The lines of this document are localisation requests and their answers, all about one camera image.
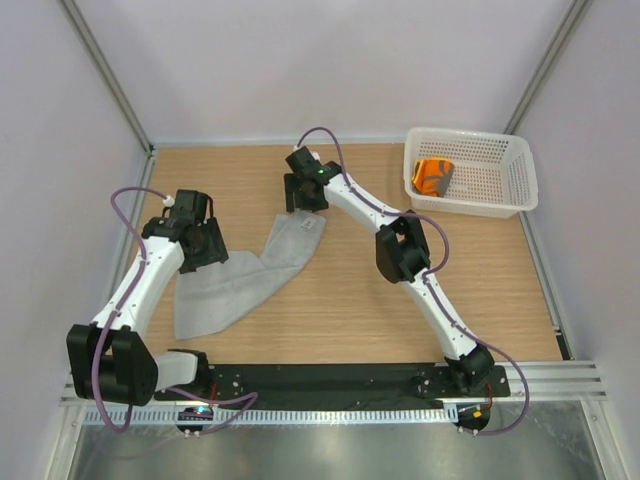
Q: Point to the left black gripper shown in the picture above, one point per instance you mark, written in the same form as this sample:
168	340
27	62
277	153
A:
215	253

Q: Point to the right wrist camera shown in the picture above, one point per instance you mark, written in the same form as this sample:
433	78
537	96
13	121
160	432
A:
312	152

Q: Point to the white grey-towel label tag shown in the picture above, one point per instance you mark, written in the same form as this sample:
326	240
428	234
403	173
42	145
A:
308	223

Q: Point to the grey cloth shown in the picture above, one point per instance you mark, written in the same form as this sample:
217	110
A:
217	296

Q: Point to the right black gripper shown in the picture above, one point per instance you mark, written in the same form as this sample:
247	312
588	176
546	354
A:
290	187

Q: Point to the white perforated plastic basket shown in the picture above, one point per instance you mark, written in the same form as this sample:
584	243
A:
493	174

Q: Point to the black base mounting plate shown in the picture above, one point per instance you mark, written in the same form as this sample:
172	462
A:
343	387

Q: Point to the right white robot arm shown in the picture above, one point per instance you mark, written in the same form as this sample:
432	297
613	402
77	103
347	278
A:
402	257

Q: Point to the aluminium frame post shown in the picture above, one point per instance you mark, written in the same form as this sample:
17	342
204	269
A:
561	38
82	29

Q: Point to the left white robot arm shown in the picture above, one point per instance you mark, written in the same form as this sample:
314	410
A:
109	359

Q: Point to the right aluminium frame post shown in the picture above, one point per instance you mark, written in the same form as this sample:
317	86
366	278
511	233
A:
561	38

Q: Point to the orange grey giraffe towel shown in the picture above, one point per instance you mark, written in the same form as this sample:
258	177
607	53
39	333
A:
432	176

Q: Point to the aluminium rail front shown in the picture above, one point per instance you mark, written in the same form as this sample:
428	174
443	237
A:
547	381

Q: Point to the left aluminium frame post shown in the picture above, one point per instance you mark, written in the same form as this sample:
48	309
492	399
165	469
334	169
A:
82	29

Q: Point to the white slotted cable duct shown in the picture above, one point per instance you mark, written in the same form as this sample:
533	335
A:
183	415

